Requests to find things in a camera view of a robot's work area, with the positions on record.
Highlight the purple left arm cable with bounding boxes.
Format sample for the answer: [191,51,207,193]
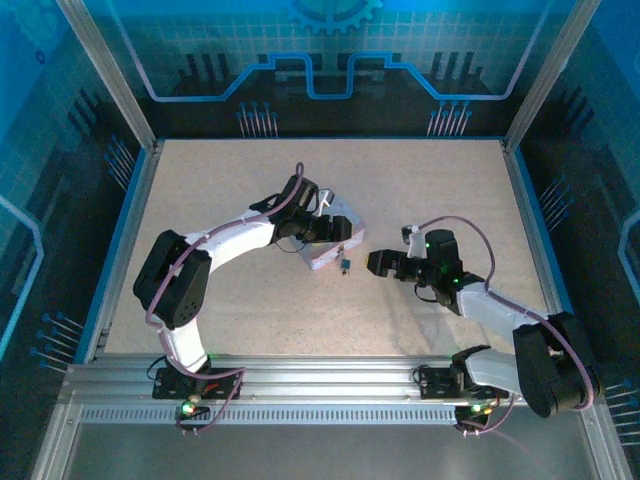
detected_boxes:
[144,160,308,436]

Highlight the slotted grey cable duct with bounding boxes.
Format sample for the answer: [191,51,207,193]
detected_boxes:
[78,406,467,427]

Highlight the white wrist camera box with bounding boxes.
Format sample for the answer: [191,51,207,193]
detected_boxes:
[399,223,427,259]
[314,187,338,214]

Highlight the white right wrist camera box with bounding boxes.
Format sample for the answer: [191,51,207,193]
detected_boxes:
[399,223,427,259]

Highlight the aluminium side rail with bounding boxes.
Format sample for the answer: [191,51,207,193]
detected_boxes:
[499,139,579,364]
[88,139,164,362]

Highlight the aluminium frame post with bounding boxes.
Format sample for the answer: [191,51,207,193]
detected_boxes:
[501,0,602,151]
[54,0,162,151]

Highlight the aluminium mounting rail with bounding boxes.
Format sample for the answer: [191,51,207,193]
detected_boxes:
[59,353,601,407]

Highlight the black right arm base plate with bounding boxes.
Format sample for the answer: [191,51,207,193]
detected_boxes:
[416,366,511,401]

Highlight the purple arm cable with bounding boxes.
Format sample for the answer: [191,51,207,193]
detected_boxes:
[412,215,602,436]
[144,160,308,436]

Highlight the lavender cartoon tin box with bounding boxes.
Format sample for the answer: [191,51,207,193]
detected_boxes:
[298,193,368,272]

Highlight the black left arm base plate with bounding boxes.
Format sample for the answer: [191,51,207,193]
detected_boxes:
[152,366,244,401]

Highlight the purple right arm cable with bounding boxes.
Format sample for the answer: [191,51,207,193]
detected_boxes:
[412,215,602,436]

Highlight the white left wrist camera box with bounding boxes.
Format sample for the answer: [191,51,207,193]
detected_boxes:
[314,187,338,214]

